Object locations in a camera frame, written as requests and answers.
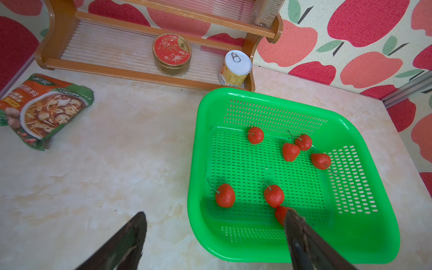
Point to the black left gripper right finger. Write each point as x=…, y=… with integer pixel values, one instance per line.
x=308, y=250

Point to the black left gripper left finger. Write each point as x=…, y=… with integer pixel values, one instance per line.
x=123, y=250

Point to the strawberry basket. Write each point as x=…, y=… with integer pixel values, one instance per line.
x=290, y=152
x=255, y=135
x=224, y=195
x=322, y=162
x=273, y=195
x=304, y=142

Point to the green plastic basket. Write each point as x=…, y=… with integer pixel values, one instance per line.
x=352, y=211

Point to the strawberry near right finger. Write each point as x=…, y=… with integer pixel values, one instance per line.
x=280, y=214

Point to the soup mix packet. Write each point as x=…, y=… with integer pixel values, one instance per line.
x=41, y=106

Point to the red gold round tin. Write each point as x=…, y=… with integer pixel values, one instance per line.
x=172, y=54

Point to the wooden shelf rack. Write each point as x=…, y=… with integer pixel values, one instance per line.
x=84, y=42

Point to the spice jar on shelf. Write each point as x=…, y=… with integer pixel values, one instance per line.
x=265, y=11

